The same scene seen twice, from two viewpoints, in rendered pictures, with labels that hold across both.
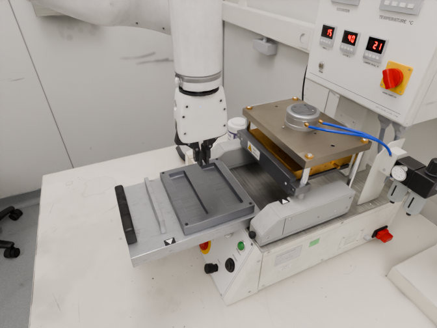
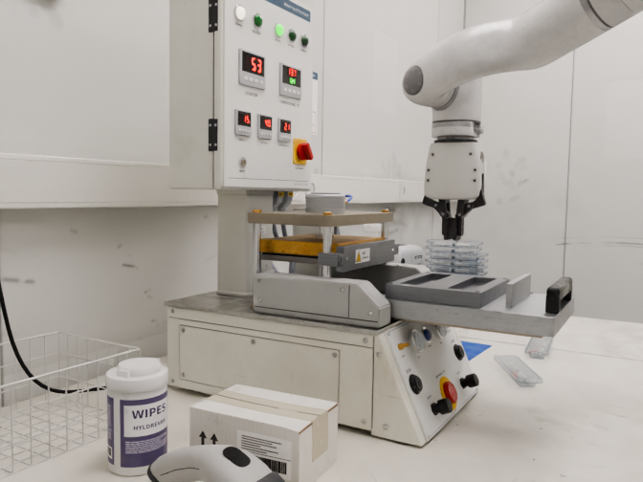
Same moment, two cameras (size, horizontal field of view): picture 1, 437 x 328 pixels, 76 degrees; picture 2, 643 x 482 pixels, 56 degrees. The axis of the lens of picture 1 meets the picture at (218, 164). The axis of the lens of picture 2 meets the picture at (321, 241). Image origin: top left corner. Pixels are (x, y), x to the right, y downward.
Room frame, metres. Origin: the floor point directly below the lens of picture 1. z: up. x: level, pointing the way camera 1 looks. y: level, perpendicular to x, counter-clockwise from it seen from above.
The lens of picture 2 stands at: (1.33, 0.76, 1.15)
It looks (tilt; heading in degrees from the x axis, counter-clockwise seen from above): 5 degrees down; 233
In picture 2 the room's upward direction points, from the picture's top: 1 degrees clockwise
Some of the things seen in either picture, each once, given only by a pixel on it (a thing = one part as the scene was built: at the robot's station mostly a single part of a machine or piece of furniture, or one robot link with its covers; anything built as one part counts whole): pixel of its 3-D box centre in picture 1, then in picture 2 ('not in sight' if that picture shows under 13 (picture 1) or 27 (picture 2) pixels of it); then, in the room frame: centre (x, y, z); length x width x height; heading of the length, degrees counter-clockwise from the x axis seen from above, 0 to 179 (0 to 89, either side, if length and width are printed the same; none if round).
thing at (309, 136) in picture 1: (314, 133); (316, 224); (0.60, -0.24, 1.08); 0.31 x 0.24 x 0.13; 24
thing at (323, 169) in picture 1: (299, 140); (326, 233); (0.60, -0.20, 1.07); 0.22 x 0.17 x 0.10; 24
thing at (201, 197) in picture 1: (203, 191); (450, 287); (0.50, 0.03, 0.98); 0.20 x 0.17 x 0.03; 24
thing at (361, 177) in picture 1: (299, 177); (309, 301); (0.62, -0.23, 0.93); 0.46 x 0.35 x 0.01; 114
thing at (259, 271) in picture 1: (286, 208); (330, 346); (0.59, -0.20, 0.84); 0.53 x 0.37 x 0.17; 114
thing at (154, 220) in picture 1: (185, 200); (476, 296); (0.48, 0.08, 0.97); 0.30 x 0.22 x 0.08; 114
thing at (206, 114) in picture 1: (199, 109); (454, 167); (0.50, 0.04, 1.20); 0.10 x 0.08 x 0.11; 114
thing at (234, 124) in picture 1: (237, 135); (137, 413); (1.03, -0.08, 0.82); 0.09 x 0.09 x 0.15
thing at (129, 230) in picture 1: (124, 211); (560, 294); (0.43, 0.20, 0.99); 0.15 x 0.02 x 0.04; 24
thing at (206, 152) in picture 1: (210, 148); (442, 220); (0.51, 0.02, 1.10); 0.03 x 0.03 x 0.07; 24
